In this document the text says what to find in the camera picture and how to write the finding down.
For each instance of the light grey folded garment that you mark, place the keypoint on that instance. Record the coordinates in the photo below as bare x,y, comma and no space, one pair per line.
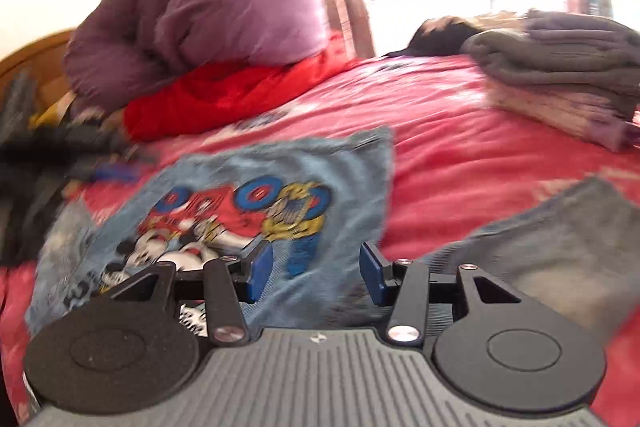
585,24

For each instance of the purple duvet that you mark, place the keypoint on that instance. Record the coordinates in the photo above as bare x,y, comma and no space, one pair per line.
225,7

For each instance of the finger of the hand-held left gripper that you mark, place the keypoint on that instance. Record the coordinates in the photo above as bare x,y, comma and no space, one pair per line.
117,173

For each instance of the black garment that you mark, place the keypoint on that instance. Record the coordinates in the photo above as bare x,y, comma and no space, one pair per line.
440,37

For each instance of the grey and pink folded clothes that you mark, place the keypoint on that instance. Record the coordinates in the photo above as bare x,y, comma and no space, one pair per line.
550,62

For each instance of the pink floral blanket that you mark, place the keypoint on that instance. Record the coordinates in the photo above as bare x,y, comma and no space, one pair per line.
450,132

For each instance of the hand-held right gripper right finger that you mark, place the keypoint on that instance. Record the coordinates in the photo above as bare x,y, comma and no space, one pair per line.
374,272

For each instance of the grey cloth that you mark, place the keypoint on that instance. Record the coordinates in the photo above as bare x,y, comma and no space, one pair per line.
565,247

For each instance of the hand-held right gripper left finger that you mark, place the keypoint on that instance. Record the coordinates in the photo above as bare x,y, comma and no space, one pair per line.
261,272

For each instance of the blue denim jacket cartoon print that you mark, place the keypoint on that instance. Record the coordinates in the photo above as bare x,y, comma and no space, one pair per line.
225,172

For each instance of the wooden headboard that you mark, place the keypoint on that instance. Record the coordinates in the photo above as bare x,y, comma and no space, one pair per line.
35,57

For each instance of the red quilt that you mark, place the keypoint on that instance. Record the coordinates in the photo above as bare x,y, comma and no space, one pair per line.
225,97

